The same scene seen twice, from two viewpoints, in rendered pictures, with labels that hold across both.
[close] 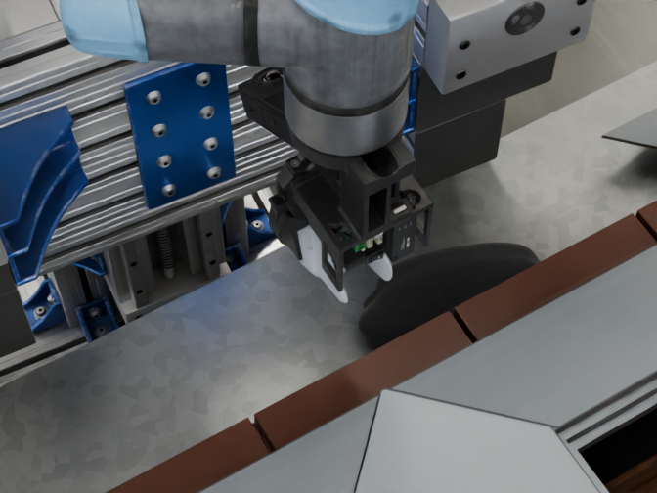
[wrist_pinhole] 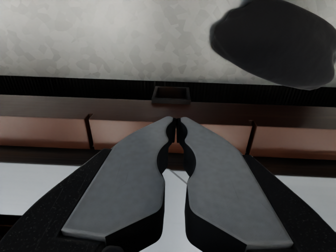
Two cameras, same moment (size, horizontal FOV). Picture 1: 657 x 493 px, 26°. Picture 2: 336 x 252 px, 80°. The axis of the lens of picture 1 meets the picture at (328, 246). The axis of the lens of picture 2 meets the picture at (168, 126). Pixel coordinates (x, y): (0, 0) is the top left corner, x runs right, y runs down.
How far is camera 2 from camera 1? 0.99 m
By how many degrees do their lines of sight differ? 60
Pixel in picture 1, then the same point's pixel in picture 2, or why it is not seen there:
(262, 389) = (146, 28)
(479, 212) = not seen: outside the picture
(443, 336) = (234, 138)
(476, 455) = not seen: hidden behind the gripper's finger
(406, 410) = (171, 184)
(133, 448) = (65, 20)
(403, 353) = not seen: hidden behind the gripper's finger
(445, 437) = (181, 205)
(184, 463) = (33, 123)
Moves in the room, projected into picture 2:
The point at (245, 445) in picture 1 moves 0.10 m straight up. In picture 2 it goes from (76, 134) to (13, 209)
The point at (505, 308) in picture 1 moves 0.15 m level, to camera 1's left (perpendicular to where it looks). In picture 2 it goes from (284, 144) to (169, 70)
